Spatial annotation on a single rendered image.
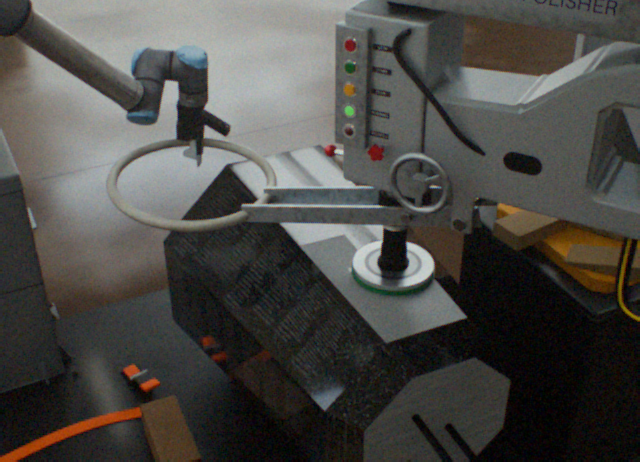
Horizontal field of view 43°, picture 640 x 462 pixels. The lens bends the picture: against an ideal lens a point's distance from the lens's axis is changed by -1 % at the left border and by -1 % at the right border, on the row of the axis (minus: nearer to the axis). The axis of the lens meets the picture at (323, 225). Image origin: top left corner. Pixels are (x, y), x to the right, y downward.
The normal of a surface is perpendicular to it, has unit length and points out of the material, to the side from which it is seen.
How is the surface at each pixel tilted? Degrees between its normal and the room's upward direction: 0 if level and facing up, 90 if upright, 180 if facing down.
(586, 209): 90
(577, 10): 90
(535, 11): 90
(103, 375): 0
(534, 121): 90
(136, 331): 0
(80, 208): 0
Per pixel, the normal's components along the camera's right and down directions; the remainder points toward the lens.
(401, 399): 0.41, 0.49
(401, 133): -0.49, 0.47
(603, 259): -0.18, -0.87
